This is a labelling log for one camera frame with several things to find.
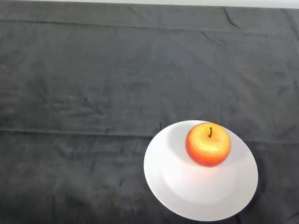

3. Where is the red yellow apple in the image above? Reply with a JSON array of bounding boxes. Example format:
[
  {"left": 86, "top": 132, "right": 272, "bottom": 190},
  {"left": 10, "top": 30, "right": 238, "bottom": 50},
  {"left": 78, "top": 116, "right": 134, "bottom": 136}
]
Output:
[{"left": 185, "top": 122, "right": 232, "bottom": 168}]

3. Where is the white round plate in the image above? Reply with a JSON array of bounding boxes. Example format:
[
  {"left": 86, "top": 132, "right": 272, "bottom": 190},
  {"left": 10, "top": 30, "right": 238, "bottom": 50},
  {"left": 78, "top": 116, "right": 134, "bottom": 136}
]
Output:
[{"left": 143, "top": 119, "right": 259, "bottom": 222}]

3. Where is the black cloth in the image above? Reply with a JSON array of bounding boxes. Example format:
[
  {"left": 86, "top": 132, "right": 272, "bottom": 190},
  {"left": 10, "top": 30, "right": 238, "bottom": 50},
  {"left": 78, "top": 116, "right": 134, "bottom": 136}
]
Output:
[{"left": 0, "top": 1, "right": 299, "bottom": 224}]

